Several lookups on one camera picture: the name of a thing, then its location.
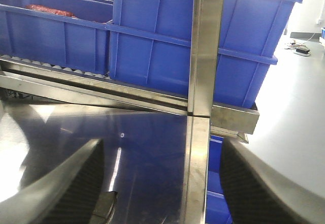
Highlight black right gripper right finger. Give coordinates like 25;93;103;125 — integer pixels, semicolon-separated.
219;138;324;223

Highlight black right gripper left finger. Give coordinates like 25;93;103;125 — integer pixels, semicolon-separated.
1;139;104;223

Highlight grey brake pad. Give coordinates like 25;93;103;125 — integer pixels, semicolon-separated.
89;191;118;224

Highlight roller conveyor track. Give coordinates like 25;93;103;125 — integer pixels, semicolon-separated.
1;54;110;80

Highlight left blue plastic bin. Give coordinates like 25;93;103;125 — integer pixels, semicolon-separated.
1;0;113;75

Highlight blue plastic bin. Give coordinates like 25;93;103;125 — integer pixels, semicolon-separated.
1;0;113;75
106;0;303;108

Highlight right blue plastic bin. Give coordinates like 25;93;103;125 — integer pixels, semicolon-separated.
106;0;303;108

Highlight red plastic bag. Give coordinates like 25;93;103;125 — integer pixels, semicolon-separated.
25;4;77;18

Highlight steel rack frame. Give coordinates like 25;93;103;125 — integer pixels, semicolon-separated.
1;0;259;223

